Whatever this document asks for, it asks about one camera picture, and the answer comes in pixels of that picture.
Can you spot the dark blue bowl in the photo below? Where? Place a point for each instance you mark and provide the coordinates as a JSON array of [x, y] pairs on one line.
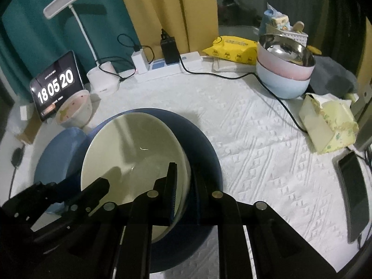
[[200, 145]]

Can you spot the white power strip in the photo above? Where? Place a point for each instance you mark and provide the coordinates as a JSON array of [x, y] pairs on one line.
[[191, 61]]

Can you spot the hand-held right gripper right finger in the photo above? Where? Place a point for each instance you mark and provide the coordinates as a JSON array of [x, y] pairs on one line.
[[201, 202]]

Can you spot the light blue plate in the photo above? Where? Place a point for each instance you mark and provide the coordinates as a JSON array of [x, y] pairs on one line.
[[56, 157]]

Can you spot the black charger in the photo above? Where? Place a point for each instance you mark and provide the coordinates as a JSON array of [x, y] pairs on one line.
[[170, 49]]

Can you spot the grey metal frame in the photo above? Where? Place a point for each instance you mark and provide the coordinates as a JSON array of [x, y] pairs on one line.
[[364, 116]]

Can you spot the yellow tissue box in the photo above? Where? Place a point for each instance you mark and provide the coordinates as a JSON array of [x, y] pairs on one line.
[[319, 128]]

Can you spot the pink speckled bowl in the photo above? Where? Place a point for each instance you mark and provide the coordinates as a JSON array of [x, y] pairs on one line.
[[76, 113]]

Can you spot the teal curtain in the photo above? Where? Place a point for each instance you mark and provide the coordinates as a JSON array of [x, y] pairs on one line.
[[29, 35]]

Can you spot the white basket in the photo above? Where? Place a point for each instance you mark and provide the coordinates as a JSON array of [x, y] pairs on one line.
[[297, 37]]

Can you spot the pale blue bowl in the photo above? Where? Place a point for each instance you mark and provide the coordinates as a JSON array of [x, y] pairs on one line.
[[279, 87]]

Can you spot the yellow curtain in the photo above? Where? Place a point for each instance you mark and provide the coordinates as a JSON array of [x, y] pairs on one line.
[[174, 5]]

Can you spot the black round puck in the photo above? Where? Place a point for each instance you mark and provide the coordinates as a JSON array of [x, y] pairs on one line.
[[16, 157]]

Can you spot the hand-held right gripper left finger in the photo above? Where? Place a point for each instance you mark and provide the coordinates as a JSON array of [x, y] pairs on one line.
[[173, 193]]

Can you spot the grey cloth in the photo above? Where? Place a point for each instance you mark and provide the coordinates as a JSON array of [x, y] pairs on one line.
[[334, 75]]

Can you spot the black smartphone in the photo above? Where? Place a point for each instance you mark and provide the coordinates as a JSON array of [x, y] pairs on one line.
[[353, 194]]

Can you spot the dark chair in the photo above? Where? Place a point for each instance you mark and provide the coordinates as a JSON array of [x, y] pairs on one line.
[[290, 3]]

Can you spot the blue and yellow snack bag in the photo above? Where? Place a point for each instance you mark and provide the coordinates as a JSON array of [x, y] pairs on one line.
[[273, 17]]

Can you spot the pale yellow bowl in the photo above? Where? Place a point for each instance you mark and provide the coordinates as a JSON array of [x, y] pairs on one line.
[[128, 145]]

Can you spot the small yellow item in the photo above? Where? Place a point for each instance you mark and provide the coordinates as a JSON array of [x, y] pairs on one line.
[[314, 50]]

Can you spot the small wooden item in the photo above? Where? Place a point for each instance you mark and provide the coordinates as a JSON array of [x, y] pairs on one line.
[[298, 26]]

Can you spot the white charger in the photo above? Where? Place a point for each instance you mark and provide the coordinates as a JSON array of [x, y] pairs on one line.
[[139, 61]]

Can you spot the cardboard box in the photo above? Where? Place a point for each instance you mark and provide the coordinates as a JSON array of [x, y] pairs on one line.
[[29, 133]]

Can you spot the yellow wipes packet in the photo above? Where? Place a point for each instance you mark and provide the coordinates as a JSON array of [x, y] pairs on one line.
[[232, 49]]

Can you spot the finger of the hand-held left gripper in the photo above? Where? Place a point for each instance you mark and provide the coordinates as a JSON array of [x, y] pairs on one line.
[[40, 193], [96, 189]]

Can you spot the small white box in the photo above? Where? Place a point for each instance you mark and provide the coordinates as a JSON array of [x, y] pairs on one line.
[[25, 112]]

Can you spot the tablet with clock display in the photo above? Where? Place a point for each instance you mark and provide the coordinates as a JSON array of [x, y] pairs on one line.
[[55, 90]]

